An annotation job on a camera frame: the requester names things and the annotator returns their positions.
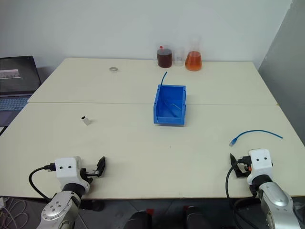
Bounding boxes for grey open laptop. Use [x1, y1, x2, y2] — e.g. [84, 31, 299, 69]
[0, 55, 42, 127]

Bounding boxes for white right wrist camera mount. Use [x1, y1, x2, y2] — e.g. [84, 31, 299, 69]
[246, 148, 274, 185]

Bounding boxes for dark rounded shape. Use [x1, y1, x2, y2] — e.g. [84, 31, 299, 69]
[123, 208, 153, 229]

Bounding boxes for beaker with dark brown liquid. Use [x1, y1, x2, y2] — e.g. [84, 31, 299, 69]
[156, 45, 173, 69]

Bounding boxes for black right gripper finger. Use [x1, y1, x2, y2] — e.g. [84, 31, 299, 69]
[235, 169, 249, 179]
[229, 153, 239, 171]

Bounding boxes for white cords on floor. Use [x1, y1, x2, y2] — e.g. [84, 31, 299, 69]
[0, 196, 30, 229]

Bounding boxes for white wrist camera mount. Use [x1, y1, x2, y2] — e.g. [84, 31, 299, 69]
[55, 156, 83, 186]
[246, 148, 274, 185]

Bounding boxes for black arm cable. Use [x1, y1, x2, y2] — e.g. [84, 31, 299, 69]
[29, 162, 57, 200]
[225, 165, 255, 229]

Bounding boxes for conical flask with orange liquid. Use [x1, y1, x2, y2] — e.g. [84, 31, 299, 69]
[184, 35, 203, 72]

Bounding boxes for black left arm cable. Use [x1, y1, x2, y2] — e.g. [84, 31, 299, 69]
[29, 162, 57, 200]

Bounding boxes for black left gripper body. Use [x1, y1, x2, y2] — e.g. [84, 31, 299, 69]
[80, 167, 99, 189]

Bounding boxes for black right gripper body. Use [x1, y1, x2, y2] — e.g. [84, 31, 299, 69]
[237, 156, 253, 173]

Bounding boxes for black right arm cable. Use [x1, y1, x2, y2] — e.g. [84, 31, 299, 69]
[225, 165, 255, 229]

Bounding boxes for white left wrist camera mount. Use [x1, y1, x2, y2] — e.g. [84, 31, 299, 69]
[55, 156, 83, 186]

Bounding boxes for blue ethernet cable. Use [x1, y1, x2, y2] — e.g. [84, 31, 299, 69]
[228, 129, 284, 147]

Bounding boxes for blue plastic storage bin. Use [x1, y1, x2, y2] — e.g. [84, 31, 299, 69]
[153, 84, 187, 126]

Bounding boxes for small empty glass beaker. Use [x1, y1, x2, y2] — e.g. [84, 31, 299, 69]
[174, 47, 185, 67]

